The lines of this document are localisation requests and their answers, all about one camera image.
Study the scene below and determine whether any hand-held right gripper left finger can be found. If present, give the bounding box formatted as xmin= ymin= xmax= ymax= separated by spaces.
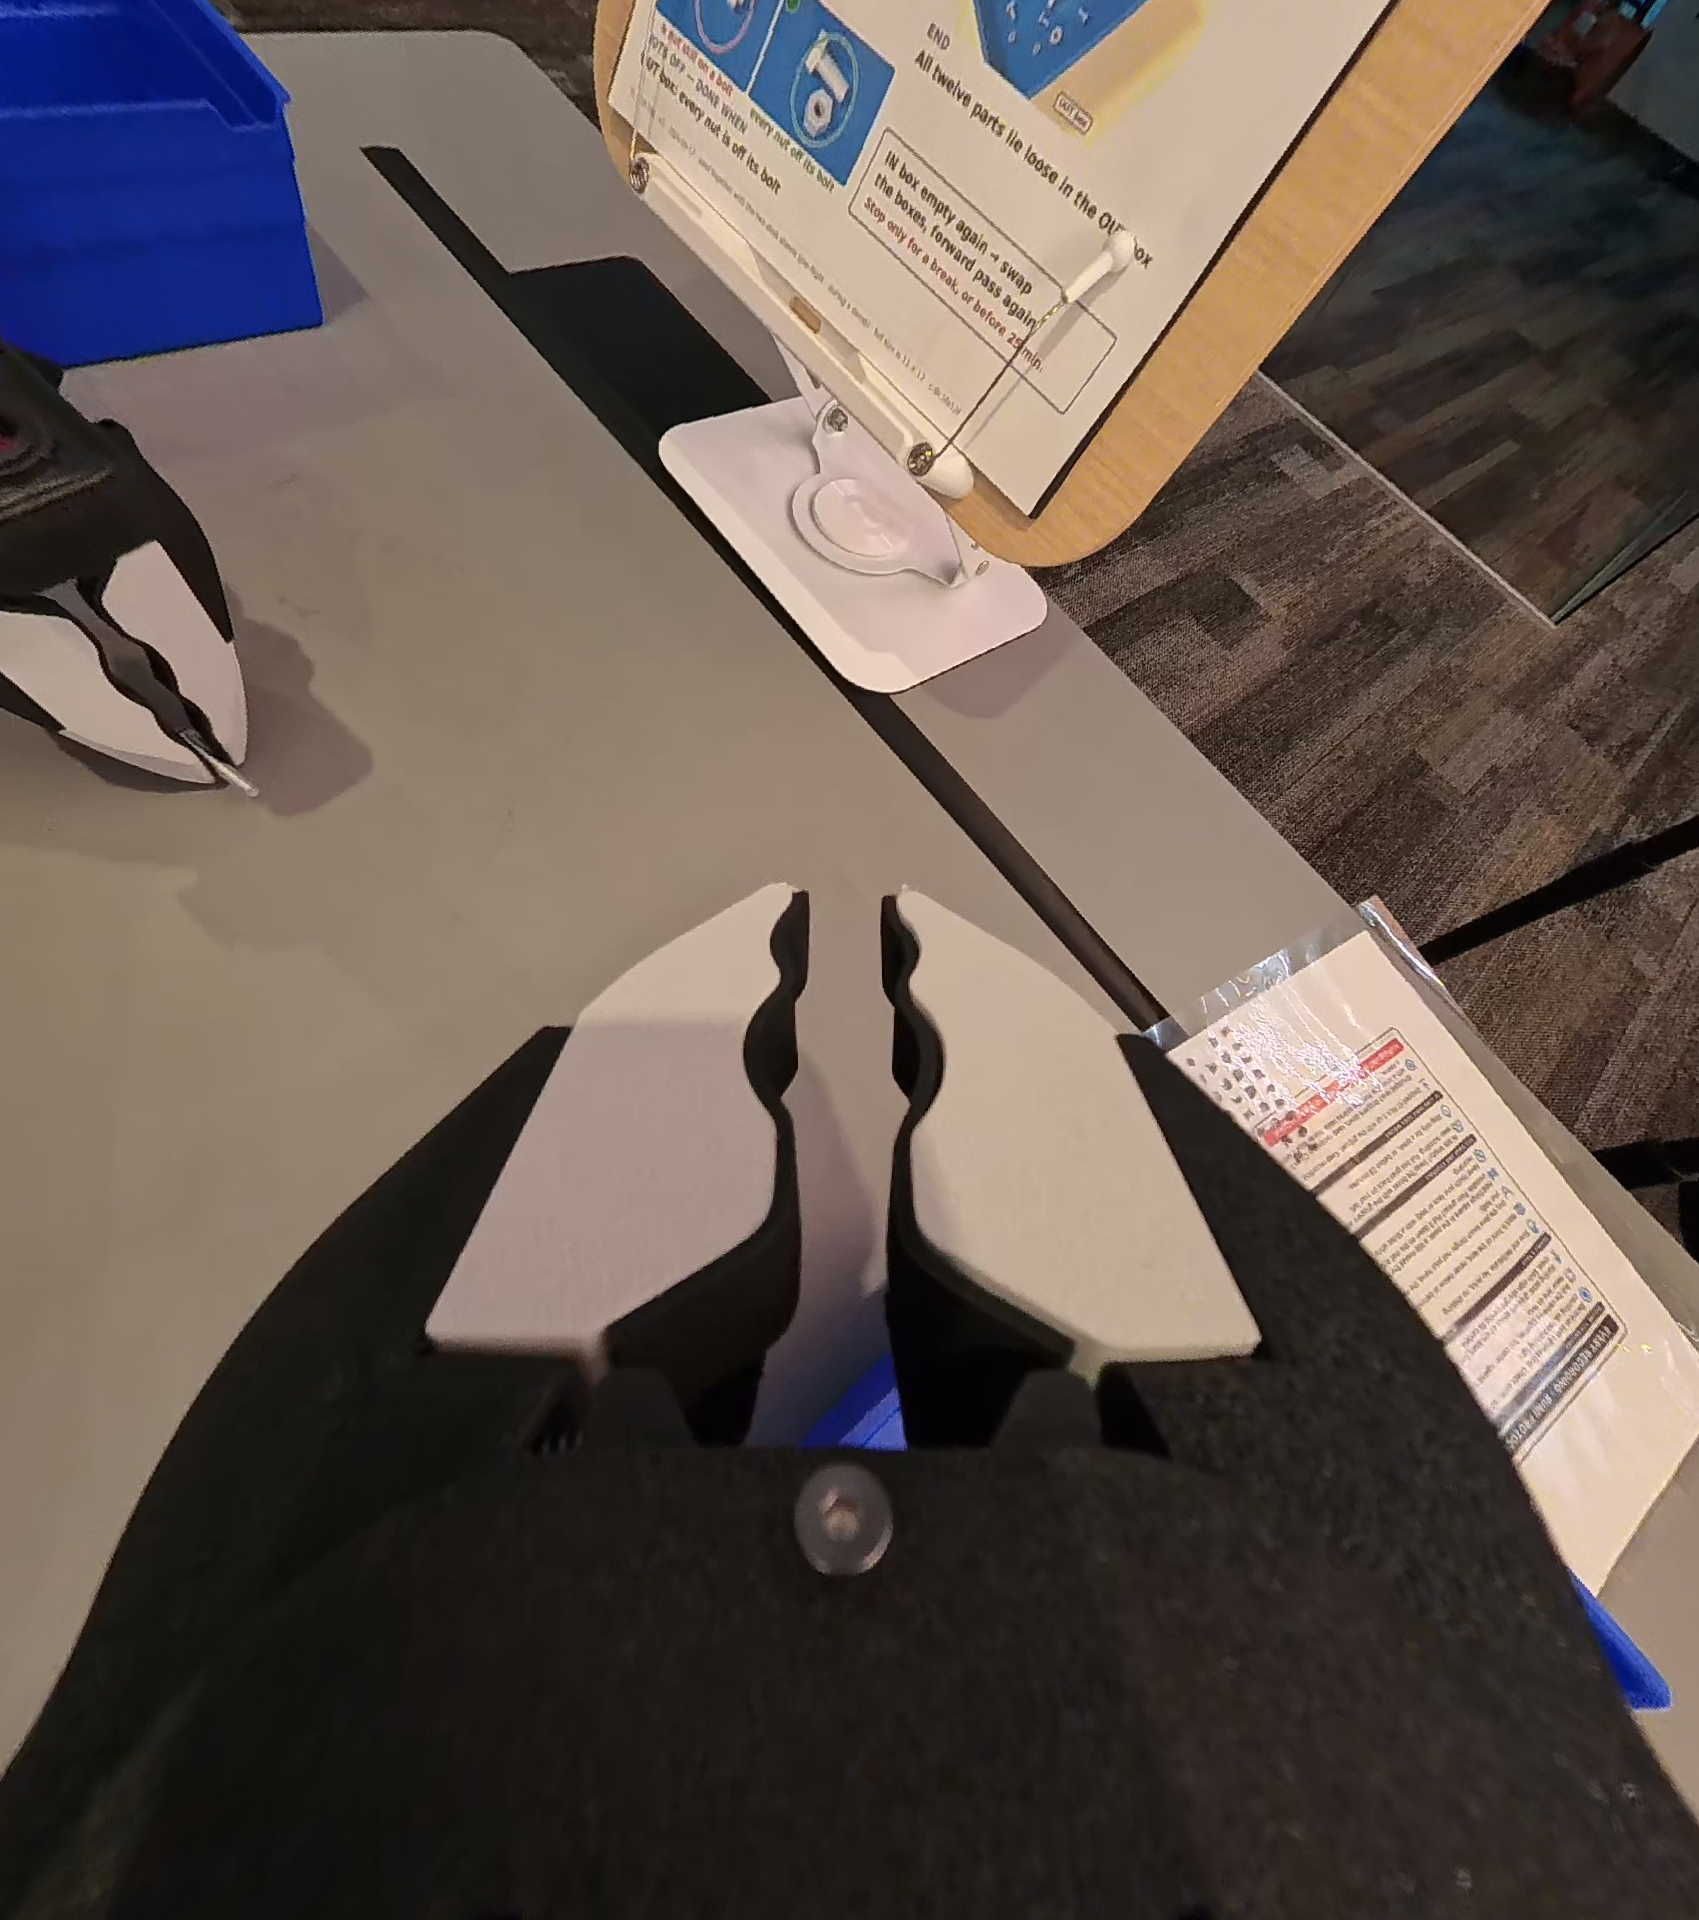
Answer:
xmin=425 ymin=889 xmax=810 ymax=1375

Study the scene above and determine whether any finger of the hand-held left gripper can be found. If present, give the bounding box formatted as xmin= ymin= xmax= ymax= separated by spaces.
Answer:
xmin=94 ymin=538 xmax=257 ymax=768
xmin=0 ymin=589 xmax=238 ymax=793

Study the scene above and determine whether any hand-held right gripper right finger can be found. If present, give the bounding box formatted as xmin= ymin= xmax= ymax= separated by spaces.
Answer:
xmin=881 ymin=889 xmax=1261 ymax=1375

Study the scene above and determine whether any blue plastic bin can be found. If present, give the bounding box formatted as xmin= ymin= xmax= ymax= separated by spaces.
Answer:
xmin=0 ymin=0 xmax=328 ymax=372
xmin=752 ymin=1351 xmax=1677 ymax=1712

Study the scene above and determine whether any laminated instruction sheet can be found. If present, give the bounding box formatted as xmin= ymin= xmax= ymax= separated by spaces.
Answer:
xmin=1163 ymin=901 xmax=1699 ymax=1573

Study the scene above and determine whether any black easel stand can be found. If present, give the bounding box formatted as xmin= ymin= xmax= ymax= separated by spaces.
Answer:
xmin=1423 ymin=771 xmax=1699 ymax=970

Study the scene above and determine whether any wooden document board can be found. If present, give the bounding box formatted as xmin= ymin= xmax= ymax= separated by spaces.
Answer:
xmin=588 ymin=0 xmax=1549 ymax=574

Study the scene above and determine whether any printed instruction paper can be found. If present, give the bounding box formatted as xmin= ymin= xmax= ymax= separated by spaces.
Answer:
xmin=614 ymin=0 xmax=1399 ymax=513

